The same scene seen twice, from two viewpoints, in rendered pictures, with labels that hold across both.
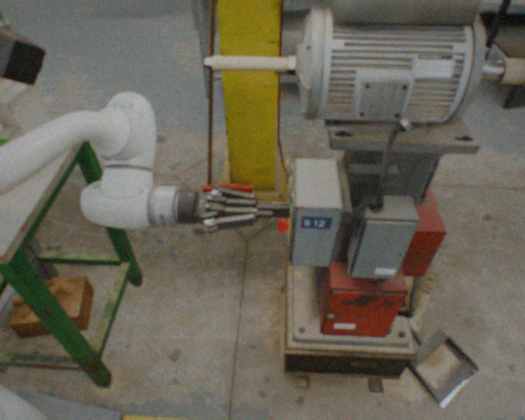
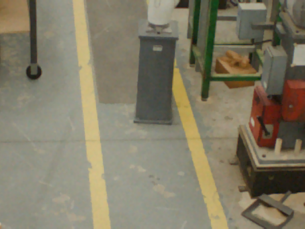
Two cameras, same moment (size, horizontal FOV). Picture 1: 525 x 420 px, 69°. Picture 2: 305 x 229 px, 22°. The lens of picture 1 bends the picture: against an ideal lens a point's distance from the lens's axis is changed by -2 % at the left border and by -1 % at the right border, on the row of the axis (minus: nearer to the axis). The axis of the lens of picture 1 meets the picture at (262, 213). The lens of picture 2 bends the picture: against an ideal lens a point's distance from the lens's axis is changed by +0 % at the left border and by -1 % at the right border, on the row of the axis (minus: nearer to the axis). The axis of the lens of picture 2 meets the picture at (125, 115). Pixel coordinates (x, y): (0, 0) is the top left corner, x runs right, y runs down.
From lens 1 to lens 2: 4.70 m
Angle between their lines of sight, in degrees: 61
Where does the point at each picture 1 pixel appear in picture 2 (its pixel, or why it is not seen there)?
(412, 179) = (288, 45)
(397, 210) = (276, 51)
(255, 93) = not seen: outside the picture
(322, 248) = (238, 27)
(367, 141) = (282, 15)
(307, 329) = not seen: hidden behind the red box
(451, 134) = (298, 30)
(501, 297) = not seen: outside the picture
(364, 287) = (261, 94)
